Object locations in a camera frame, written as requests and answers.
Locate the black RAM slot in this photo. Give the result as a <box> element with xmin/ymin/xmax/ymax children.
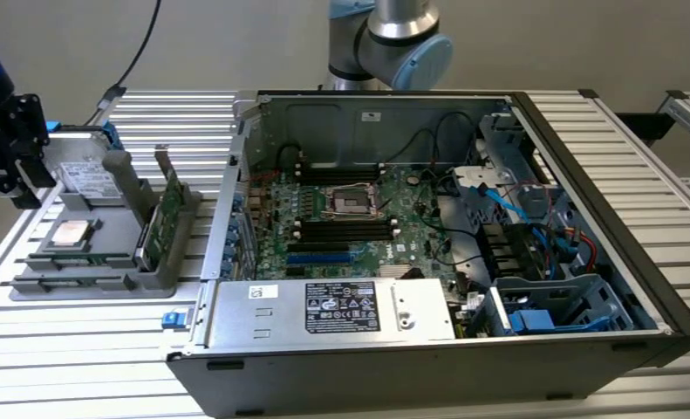
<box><xmin>294</xmin><ymin>220</ymin><xmax>397</xmax><ymax>229</ymax></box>
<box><xmin>294</xmin><ymin>225</ymin><xmax>399</xmax><ymax>234</ymax></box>
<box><xmin>298</xmin><ymin>168</ymin><xmax>382</xmax><ymax>176</ymax></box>
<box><xmin>293</xmin><ymin>230</ymin><xmax>399</xmax><ymax>240</ymax></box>
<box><xmin>298</xmin><ymin>163</ymin><xmax>382</xmax><ymax>172</ymax></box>
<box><xmin>297</xmin><ymin>173</ymin><xmax>382</xmax><ymax>182</ymax></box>
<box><xmin>291</xmin><ymin>236</ymin><xmax>402</xmax><ymax>246</ymax></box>

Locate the silver hard disk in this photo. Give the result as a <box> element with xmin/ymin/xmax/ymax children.
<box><xmin>41</xmin><ymin>121</ymin><xmax>125</xmax><ymax>198</ymax></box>

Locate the copper topped CPU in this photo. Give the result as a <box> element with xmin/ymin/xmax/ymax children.
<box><xmin>49</xmin><ymin>219</ymin><xmax>100</xmax><ymax>246</ymax></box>

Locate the green graphics card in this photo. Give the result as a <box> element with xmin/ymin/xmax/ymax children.
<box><xmin>136</xmin><ymin>145</ymin><xmax>187</xmax><ymax>271</ymax></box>

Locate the grey parts rack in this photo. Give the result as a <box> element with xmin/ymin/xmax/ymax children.
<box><xmin>8</xmin><ymin>149</ymin><xmax>205</xmax><ymax>303</ymax></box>

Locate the blue case latch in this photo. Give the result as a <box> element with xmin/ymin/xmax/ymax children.
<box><xmin>161</xmin><ymin>309</ymin><xmax>193</xmax><ymax>328</ymax></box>

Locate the black expansion slot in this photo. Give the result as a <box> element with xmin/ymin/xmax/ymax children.
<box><xmin>286</xmin><ymin>243</ymin><xmax>353</xmax><ymax>254</ymax></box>

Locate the blue expansion slot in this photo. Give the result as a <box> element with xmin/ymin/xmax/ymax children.
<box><xmin>286</xmin><ymin>253</ymin><xmax>353</xmax><ymax>265</ymax></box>

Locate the silver power supply unit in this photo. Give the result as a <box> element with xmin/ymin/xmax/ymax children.
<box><xmin>202</xmin><ymin>277</ymin><xmax>459</xmax><ymax>351</ymax></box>

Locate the silver chipset heat sink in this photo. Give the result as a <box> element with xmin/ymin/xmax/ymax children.
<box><xmin>377</xmin><ymin>263</ymin><xmax>417</xmax><ymax>281</ymax></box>

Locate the green motherboard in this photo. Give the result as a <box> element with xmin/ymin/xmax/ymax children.
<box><xmin>249</xmin><ymin>167</ymin><xmax>489</xmax><ymax>285</ymax></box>

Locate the black PC case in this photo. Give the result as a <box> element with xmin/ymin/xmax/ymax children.
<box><xmin>162</xmin><ymin>89</ymin><xmax>690</xmax><ymax>418</ymax></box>

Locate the metal optical drive cage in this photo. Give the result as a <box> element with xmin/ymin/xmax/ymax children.
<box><xmin>451</xmin><ymin>112</ymin><xmax>558</xmax><ymax>226</ymax></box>

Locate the blue disk caddy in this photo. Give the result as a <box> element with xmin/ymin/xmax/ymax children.
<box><xmin>505</xmin><ymin>308</ymin><xmax>557</xmax><ymax>336</ymax></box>

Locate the grey disk bay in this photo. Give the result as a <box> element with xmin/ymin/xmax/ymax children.
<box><xmin>487</xmin><ymin>272</ymin><xmax>655</xmax><ymax>338</ymax></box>

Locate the black cable with plug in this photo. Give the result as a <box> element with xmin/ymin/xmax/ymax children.
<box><xmin>85</xmin><ymin>0</ymin><xmax>164</xmax><ymax>127</ymax></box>

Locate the short looped black wire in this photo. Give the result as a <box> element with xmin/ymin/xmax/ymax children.
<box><xmin>275</xmin><ymin>143</ymin><xmax>303</xmax><ymax>175</ymax></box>

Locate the CPU socket with metal frame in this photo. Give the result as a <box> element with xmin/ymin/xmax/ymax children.
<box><xmin>318</xmin><ymin>182</ymin><xmax>389</xmax><ymax>218</ymax></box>

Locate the long black wire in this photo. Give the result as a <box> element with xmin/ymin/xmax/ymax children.
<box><xmin>389</xmin><ymin>111</ymin><xmax>478</xmax><ymax>166</ymax></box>

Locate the thin black wire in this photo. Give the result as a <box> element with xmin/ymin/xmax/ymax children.
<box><xmin>410</xmin><ymin>187</ymin><xmax>486</xmax><ymax>265</ymax></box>

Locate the light blue flat wire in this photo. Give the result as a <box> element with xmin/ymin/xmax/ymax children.
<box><xmin>473</xmin><ymin>183</ymin><xmax>527</xmax><ymax>224</ymax></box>

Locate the red wire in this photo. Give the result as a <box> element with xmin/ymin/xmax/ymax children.
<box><xmin>557</xmin><ymin>225</ymin><xmax>601</xmax><ymax>272</ymax></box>

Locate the black table bracket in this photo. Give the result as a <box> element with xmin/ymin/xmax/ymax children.
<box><xmin>613</xmin><ymin>112</ymin><xmax>675</xmax><ymax>141</ymax></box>

